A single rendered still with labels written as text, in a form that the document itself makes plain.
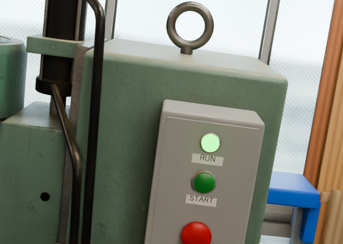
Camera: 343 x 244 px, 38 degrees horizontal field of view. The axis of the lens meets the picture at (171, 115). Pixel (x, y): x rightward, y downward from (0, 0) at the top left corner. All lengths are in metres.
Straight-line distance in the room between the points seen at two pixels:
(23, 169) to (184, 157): 0.22
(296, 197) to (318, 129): 0.60
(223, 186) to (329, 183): 1.45
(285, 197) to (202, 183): 0.86
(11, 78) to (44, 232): 0.19
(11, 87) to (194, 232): 0.29
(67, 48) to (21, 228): 0.23
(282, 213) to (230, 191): 1.62
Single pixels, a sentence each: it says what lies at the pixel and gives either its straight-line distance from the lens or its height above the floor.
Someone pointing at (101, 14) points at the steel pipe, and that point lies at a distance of 0.50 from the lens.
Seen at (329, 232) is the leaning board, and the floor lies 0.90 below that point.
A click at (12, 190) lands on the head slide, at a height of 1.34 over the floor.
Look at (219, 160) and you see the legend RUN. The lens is 0.49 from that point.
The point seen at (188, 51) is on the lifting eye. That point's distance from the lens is 0.63.
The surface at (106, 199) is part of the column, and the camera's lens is 0.57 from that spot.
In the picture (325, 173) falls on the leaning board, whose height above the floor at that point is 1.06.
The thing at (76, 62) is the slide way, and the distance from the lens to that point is 0.57.
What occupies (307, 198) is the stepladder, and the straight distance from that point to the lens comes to 1.35.
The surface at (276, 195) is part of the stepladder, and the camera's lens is 1.33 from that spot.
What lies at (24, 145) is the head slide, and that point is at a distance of 0.61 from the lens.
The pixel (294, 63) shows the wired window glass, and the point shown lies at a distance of 2.04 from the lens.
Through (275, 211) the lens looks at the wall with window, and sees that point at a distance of 2.11.
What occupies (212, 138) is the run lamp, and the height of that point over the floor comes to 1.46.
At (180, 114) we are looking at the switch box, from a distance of 0.48.
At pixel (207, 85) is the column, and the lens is 0.53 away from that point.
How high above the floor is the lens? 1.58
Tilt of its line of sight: 12 degrees down
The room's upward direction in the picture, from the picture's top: 8 degrees clockwise
